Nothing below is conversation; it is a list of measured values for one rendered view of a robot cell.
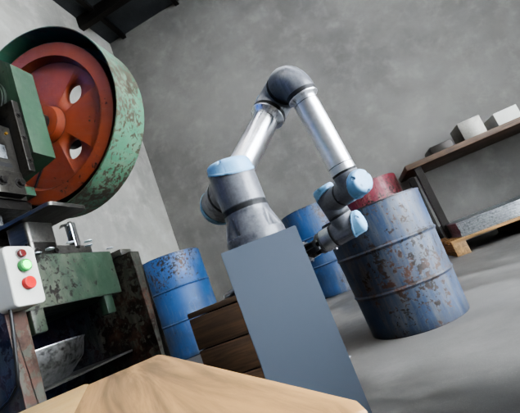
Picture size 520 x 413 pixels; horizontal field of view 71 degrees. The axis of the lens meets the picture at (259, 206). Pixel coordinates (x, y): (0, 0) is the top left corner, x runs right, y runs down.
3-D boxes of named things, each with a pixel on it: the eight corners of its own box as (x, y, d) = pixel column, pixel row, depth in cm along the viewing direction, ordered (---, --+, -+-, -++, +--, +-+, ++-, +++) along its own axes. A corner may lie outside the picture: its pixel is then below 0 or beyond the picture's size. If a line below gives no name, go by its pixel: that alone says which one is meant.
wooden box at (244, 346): (341, 347, 147) (308, 265, 154) (333, 382, 111) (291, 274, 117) (254, 376, 156) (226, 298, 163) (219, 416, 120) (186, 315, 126)
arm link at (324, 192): (341, 173, 113) (360, 202, 112) (323, 186, 123) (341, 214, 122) (323, 183, 109) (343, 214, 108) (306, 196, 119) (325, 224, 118)
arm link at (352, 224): (357, 205, 117) (372, 227, 117) (329, 221, 122) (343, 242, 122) (351, 209, 110) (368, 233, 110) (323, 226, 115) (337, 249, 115)
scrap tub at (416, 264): (460, 294, 158) (412, 194, 167) (491, 312, 118) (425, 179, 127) (368, 325, 168) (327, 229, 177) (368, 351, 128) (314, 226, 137)
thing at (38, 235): (97, 243, 112) (85, 203, 114) (60, 243, 98) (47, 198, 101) (37, 272, 118) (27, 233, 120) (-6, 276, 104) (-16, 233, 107)
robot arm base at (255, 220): (284, 236, 97) (271, 202, 99) (288, 228, 83) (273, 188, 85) (232, 256, 96) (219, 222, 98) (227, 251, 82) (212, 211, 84)
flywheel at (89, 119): (11, 201, 185) (131, 216, 163) (-30, 197, 165) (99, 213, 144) (33, 65, 189) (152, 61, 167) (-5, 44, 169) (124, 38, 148)
